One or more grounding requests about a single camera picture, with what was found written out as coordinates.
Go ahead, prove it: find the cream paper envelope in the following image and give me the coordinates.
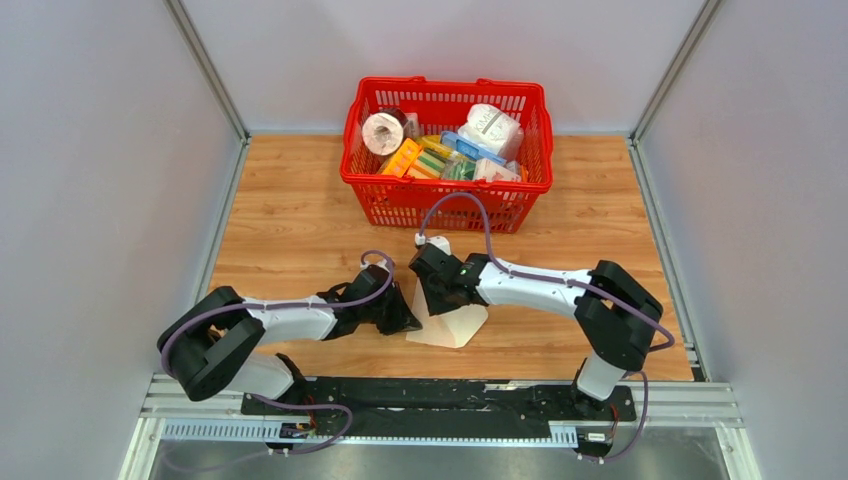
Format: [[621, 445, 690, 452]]
[[406, 281, 489, 349]]

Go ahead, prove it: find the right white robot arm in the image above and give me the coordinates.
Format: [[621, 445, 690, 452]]
[[409, 243, 674, 419]]

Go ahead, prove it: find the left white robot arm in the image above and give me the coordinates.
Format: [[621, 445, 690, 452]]
[[156, 264, 422, 415]]

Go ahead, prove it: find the white small box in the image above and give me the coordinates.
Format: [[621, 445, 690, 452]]
[[473, 158, 522, 183]]

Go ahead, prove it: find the green yellow sponge pack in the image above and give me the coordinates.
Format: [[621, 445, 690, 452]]
[[405, 149, 446, 180]]

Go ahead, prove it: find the orange plastic box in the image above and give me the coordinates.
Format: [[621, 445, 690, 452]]
[[377, 138, 422, 178]]

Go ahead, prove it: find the blue plastic package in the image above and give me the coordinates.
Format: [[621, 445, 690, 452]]
[[440, 131, 507, 166]]

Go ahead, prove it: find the red plastic shopping basket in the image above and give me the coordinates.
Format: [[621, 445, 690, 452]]
[[339, 76, 554, 233]]

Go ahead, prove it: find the wrapped white tissue pack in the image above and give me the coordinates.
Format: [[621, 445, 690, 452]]
[[458, 103, 524, 161]]

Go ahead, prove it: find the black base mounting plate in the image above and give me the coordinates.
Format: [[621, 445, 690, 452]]
[[239, 376, 637, 442]]

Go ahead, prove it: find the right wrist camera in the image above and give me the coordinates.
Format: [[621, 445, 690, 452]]
[[414, 232, 452, 255]]

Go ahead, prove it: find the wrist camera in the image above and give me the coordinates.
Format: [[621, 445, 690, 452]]
[[414, 232, 452, 255], [360, 259, 392, 273]]

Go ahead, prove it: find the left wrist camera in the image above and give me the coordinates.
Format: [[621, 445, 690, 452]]
[[360, 259, 392, 273]]

